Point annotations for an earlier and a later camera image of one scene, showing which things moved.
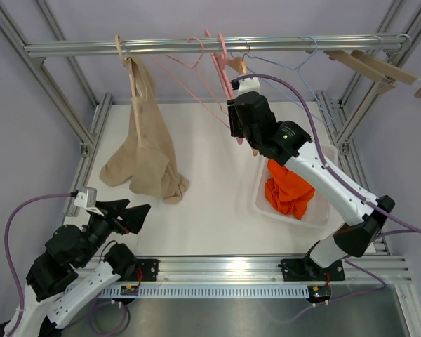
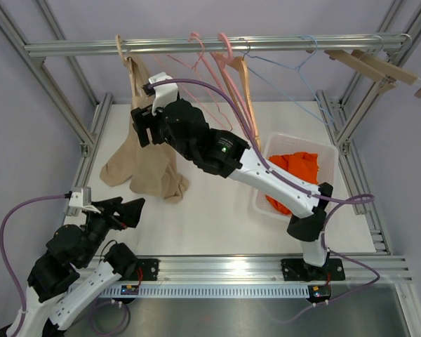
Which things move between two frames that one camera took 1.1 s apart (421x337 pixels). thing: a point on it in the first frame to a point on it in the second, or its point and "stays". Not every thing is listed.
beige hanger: [128, 61] stays
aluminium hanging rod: [372, 40] stays
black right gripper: [233, 117] to [144, 121]
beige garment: [145, 155] stays
